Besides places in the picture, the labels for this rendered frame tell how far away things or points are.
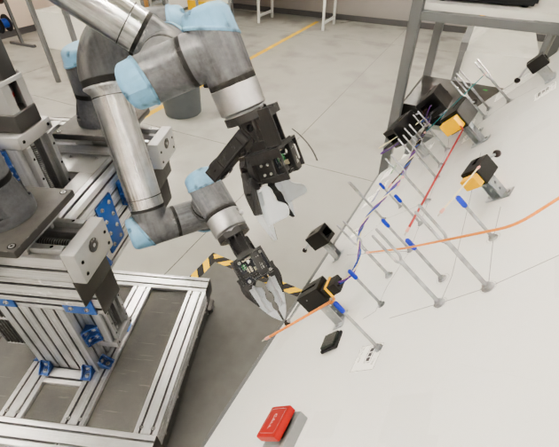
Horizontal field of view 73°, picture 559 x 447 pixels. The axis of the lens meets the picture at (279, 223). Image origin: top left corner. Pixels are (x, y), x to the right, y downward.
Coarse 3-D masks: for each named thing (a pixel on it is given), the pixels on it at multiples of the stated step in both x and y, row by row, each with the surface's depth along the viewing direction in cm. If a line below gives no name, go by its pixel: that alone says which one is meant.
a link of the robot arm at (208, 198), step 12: (204, 168) 81; (192, 180) 80; (204, 180) 80; (192, 192) 81; (204, 192) 79; (216, 192) 79; (228, 192) 82; (192, 204) 85; (204, 204) 79; (216, 204) 78; (228, 204) 79; (204, 216) 80
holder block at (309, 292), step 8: (320, 280) 71; (304, 288) 74; (312, 288) 70; (320, 288) 70; (304, 296) 71; (312, 296) 70; (320, 296) 69; (304, 304) 72; (312, 304) 71; (320, 304) 70; (328, 304) 70
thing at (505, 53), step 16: (480, 32) 294; (496, 32) 350; (512, 32) 350; (528, 32) 350; (464, 48) 301; (480, 48) 311; (496, 48) 311; (512, 48) 311; (528, 48) 311; (544, 48) 279; (464, 64) 311; (496, 64) 302; (512, 64) 297; (464, 80) 318; (480, 80) 313; (496, 80) 308; (512, 80) 303
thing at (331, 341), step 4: (336, 332) 68; (340, 332) 68; (328, 336) 69; (332, 336) 68; (336, 336) 68; (340, 336) 68; (324, 340) 70; (328, 340) 68; (332, 340) 67; (336, 340) 67; (324, 344) 68; (328, 344) 67; (332, 344) 66; (336, 344) 66; (320, 348) 68; (324, 348) 68; (328, 348) 67; (332, 348) 66; (320, 352) 68; (324, 352) 68
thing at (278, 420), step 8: (272, 408) 58; (280, 408) 57; (288, 408) 55; (272, 416) 57; (280, 416) 55; (288, 416) 55; (264, 424) 56; (272, 424) 55; (280, 424) 53; (288, 424) 55; (264, 432) 55; (272, 432) 53; (280, 432) 53; (264, 440) 55; (272, 440) 53
